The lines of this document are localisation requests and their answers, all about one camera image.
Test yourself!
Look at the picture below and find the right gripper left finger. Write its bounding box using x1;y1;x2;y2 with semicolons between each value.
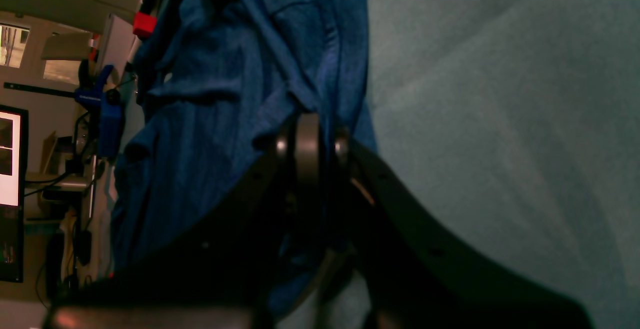
42;114;321;329

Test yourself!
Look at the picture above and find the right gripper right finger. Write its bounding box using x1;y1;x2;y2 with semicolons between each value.
328;127;593;329

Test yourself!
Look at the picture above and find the dark blue t-shirt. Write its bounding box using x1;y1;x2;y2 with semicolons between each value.
110;0;378;320

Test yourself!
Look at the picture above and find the light blue table cloth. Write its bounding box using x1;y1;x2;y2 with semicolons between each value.
280;0;640;329

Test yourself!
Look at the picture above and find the blue orange bottom clamp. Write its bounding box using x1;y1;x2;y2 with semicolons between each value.
74;64;124;159

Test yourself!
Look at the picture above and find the orange red cube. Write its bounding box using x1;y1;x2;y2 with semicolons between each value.
132;11;158;40

